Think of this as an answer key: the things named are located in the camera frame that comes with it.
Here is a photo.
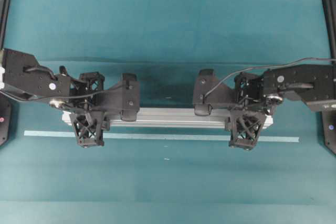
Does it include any black frame post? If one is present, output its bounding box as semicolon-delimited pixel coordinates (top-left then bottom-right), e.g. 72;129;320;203
0;0;11;49
322;0;335;59

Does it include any black left frame post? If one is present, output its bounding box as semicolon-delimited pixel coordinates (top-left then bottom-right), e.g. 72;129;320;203
0;0;11;49

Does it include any teal table mat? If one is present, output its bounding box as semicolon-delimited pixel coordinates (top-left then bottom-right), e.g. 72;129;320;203
1;0;335;223

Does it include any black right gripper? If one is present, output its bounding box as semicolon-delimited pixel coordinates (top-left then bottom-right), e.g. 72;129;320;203
228;71;275;151

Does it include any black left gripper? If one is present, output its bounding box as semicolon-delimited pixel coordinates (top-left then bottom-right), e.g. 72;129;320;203
56;72;110;148

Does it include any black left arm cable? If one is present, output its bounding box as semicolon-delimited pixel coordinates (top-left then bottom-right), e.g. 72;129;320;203
0;83;127;104

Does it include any silver aluminium extrusion rail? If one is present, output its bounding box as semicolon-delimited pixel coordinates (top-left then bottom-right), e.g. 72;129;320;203
61;107;274;131

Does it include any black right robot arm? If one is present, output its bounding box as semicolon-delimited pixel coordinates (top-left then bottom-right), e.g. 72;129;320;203
229;65;335;151

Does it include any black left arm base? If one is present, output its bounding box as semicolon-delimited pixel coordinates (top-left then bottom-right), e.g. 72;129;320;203
0;96;12;146

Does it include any light blue tape strip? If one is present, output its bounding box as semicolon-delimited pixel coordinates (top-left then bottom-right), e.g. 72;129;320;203
24;130;299;143

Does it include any black right frame post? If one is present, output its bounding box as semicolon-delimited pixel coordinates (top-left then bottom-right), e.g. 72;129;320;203
322;0;335;59

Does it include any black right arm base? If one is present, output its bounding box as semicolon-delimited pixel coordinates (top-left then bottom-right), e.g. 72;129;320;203
321;111;336;155

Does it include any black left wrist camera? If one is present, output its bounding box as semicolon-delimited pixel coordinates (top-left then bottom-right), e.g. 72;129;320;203
97;73;140;122

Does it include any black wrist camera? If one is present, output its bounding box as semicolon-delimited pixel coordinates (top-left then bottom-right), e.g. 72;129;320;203
192;69;238;116
97;73;140;122

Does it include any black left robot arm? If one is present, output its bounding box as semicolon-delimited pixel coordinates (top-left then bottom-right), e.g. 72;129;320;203
1;48;106;148

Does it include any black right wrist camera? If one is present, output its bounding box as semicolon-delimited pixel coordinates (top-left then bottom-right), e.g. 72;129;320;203
192;69;238;116

